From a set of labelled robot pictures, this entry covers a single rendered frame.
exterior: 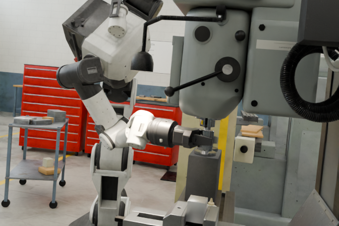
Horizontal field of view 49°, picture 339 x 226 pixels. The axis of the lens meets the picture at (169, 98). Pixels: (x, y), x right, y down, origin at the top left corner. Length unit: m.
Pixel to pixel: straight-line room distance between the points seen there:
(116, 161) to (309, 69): 1.07
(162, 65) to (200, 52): 9.32
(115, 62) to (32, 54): 10.43
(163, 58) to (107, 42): 8.93
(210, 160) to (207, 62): 0.55
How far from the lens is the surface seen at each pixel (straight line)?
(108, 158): 1.81
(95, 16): 1.57
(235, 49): 1.06
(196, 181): 1.53
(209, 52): 1.06
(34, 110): 6.60
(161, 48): 10.42
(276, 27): 1.05
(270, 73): 1.04
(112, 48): 1.46
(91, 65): 1.42
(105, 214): 1.99
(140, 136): 1.21
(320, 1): 0.82
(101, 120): 1.46
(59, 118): 4.35
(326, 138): 1.28
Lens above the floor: 1.41
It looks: 3 degrees down
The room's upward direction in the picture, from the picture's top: 5 degrees clockwise
